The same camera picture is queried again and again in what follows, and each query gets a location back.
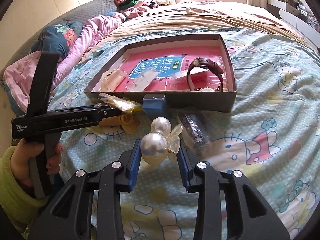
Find pink floral blanket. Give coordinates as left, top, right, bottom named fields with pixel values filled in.
left=186, top=1, right=287, bottom=29

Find tan bedspread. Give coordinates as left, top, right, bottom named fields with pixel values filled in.
left=81, top=2, right=313, bottom=61

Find yellow item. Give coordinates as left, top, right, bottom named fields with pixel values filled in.
left=98, top=93, right=142, bottom=114

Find pink quilt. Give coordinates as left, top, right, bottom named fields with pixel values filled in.
left=4, top=12, right=124, bottom=115

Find earring card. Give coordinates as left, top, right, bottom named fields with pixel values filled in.
left=127, top=68, right=160, bottom=92

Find pink book with blue label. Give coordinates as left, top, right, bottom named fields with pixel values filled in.
left=115, top=46, right=228, bottom=92

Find white narrow plastic packet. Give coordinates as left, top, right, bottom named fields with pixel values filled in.
left=169, top=67, right=211, bottom=79

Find green left sleeve forearm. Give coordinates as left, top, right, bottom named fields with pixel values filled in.
left=0, top=146, right=49, bottom=233

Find dark shallow cardboard box tray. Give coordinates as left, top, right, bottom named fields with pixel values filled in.
left=84, top=34, right=237, bottom=113

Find grey white dresser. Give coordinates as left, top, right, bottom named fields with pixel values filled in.
left=267, top=0, right=319, bottom=49

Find hello kitty teal bedsheet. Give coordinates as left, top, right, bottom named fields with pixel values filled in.
left=49, top=28, right=319, bottom=239

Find grey quilted headboard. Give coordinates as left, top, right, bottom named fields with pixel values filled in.
left=1, top=0, right=117, bottom=83

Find blue small box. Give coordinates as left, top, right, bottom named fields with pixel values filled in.
left=142, top=94, right=167, bottom=120

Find dark beads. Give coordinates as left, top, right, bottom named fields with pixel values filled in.
left=177, top=108, right=211, bottom=157

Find left hand with painted nails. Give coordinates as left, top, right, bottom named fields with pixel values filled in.
left=10, top=138, right=65, bottom=188

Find orange spiral hair tie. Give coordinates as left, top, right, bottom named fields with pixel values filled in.
left=98, top=113, right=141, bottom=135

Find dark floral pillow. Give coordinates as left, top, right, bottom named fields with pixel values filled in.
left=30, top=21, right=82, bottom=61

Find pearl hair clip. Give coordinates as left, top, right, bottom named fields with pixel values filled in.
left=140, top=117, right=183, bottom=166

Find pile of clothes on bed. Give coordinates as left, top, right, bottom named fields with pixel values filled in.
left=114, top=0, right=172, bottom=21

